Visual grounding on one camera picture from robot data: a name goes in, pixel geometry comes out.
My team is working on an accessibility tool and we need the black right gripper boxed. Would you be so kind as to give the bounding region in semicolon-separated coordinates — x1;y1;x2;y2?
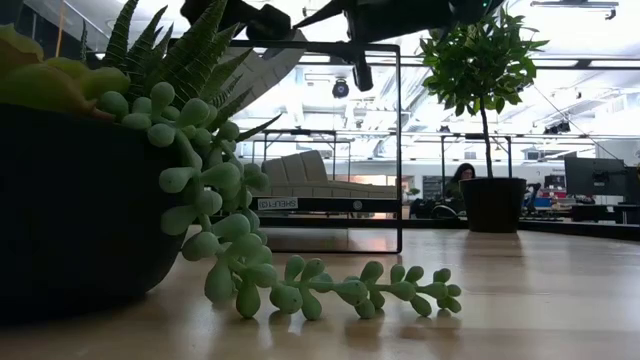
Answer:
293;0;507;93

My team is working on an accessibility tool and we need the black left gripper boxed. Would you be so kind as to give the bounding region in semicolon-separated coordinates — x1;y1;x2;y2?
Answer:
180;0;293;41

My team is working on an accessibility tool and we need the grey rubber slide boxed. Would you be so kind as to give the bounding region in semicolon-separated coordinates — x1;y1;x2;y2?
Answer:
261;149;397;200
219;28;310;110

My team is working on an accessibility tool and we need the small tree in black pot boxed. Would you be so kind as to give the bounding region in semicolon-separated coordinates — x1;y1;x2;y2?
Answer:
418;2;550;234

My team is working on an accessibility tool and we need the person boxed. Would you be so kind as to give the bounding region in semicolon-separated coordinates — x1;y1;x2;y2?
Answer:
443;162;477;201

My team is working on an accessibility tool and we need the potted artificial succulent plant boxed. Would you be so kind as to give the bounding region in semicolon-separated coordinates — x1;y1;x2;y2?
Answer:
0;0;464;326

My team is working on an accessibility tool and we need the dark computer monitor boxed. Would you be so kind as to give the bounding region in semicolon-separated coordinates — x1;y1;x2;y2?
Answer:
624;166;640;205
564;156;627;197

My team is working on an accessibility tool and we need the black background table frame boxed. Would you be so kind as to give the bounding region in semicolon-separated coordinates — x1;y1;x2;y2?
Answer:
439;132;514;199
251;128;352;194

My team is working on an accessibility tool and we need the wooden shelf with black frame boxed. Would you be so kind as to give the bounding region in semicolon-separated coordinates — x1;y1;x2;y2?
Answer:
169;38;404;255

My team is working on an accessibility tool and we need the black aluminium rig frame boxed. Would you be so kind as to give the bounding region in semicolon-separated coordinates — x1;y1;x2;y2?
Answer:
209;213;640;242

